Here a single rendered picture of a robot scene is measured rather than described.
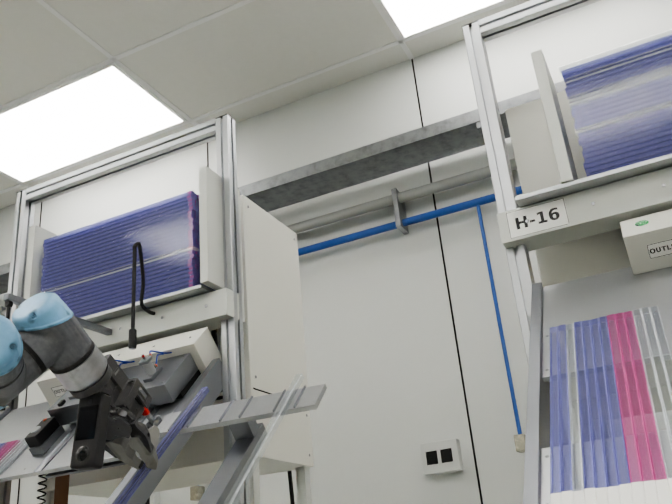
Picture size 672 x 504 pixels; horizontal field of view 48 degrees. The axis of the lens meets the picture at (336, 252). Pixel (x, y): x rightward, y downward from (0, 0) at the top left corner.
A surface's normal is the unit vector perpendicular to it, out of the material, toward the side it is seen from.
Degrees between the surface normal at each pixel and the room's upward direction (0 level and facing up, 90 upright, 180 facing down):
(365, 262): 90
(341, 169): 180
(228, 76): 180
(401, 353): 90
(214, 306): 90
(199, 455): 90
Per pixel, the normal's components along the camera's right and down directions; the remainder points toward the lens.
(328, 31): 0.09, 0.91
